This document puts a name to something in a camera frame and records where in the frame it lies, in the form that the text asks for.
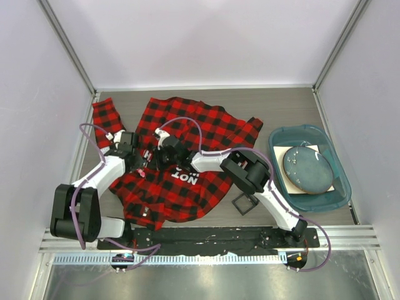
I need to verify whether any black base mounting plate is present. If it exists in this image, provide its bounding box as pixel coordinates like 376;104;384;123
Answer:
116;226;320;256

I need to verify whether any pink white flower brooch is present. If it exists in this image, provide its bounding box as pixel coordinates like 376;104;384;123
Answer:
137;169;146;178

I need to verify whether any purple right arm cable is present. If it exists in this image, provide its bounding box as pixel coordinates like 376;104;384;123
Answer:
157;117;333;272

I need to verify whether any teal plastic bin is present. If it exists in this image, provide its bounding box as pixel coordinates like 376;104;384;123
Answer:
269;124;351;213

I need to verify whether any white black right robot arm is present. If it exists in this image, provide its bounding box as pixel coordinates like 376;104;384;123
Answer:
156;131;308;247

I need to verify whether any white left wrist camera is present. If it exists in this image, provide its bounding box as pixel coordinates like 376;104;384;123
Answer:
106;130;125;144

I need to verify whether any small black square frame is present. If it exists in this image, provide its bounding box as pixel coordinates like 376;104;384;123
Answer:
231;192;259;216

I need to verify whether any blue round ceramic plate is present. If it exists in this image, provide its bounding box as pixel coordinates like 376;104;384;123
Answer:
282;146;334;195

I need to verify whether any aluminium front rail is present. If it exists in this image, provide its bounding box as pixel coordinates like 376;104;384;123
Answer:
39;224;383;254

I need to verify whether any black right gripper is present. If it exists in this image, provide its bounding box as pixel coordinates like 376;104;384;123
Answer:
147;146;179;173

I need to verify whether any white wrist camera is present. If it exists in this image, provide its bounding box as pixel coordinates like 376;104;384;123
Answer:
154;128;170;149
106;130;125;144

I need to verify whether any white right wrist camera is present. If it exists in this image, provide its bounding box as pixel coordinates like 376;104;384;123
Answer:
154;128;170;149

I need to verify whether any red black plaid shirt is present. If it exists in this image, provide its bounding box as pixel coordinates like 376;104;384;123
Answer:
109;97;263;230

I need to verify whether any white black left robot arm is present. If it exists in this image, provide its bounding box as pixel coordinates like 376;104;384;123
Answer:
50;131;144;249

